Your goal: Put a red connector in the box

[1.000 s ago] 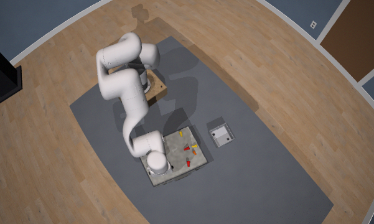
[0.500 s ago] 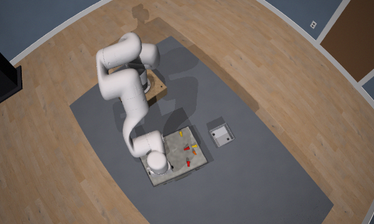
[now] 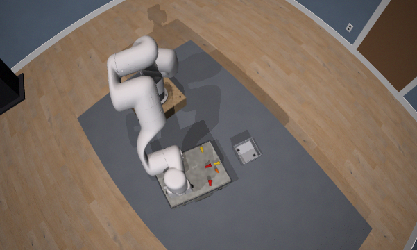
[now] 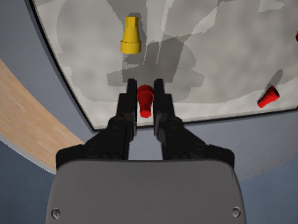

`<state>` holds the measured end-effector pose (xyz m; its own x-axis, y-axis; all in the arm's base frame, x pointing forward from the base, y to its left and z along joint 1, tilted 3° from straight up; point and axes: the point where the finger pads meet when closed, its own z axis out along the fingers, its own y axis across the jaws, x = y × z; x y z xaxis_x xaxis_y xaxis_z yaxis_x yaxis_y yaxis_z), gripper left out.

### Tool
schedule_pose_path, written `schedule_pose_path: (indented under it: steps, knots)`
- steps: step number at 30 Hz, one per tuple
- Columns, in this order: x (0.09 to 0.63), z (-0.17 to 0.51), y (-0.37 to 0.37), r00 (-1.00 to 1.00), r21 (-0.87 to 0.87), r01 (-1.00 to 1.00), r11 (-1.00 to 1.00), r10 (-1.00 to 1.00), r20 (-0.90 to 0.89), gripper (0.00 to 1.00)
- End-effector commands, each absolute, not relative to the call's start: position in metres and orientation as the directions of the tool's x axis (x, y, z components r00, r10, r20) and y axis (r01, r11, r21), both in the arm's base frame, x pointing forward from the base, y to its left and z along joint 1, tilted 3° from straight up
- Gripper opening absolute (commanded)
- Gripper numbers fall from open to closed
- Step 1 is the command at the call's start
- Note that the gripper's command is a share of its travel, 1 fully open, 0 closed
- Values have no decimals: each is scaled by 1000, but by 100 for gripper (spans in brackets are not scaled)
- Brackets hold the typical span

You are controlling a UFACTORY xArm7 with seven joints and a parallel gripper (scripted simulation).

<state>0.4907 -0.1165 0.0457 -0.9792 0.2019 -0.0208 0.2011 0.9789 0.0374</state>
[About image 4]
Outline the yellow wire connector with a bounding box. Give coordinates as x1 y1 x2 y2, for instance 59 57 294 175
121 16 141 54

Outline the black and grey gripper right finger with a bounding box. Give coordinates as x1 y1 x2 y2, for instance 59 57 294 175
153 79 235 169

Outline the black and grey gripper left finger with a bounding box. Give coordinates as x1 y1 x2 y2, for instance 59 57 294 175
56 79 138 172

